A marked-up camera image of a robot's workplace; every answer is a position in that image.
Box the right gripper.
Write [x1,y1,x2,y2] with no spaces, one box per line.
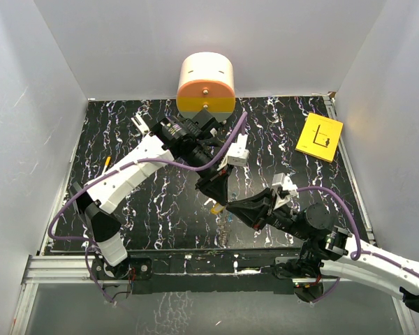
[226,188,309,240]

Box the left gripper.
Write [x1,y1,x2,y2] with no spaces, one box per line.
[181,142,234,206]

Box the large key organizer ring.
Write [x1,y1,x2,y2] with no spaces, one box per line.
[218,211,235,247]

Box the yellow tagged key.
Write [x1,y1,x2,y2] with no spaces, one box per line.
[211,204,225,215]

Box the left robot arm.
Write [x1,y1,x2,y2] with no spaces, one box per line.
[71,109,245,278]

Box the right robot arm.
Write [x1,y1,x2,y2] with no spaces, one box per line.
[226,187,419,313]

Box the yellow book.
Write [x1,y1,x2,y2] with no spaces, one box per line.
[295,113,343,163]

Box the white plastic clip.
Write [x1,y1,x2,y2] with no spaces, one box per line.
[131,114,149,136]

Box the round three-drawer mini cabinet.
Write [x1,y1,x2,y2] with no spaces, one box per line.
[176,52,235,122]

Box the yellow marker pen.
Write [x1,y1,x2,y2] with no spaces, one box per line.
[102,156,111,174]

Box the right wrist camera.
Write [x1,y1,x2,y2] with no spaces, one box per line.
[271,173,298,209]

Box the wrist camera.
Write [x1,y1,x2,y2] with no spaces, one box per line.
[218,134,249,171]
[271,173,298,209]

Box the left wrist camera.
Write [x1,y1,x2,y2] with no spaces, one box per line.
[218,134,249,171]

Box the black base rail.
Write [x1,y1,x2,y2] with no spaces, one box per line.
[85,246,339,296]

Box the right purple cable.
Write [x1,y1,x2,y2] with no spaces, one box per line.
[295,186,419,303]

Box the purple cable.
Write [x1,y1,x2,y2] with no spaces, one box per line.
[295,186,419,303]
[47,111,249,304]

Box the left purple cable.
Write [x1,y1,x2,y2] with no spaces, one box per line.
[47,111,249,304]

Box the aluminium frame rail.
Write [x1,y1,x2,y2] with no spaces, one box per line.
[22,253,401,283]

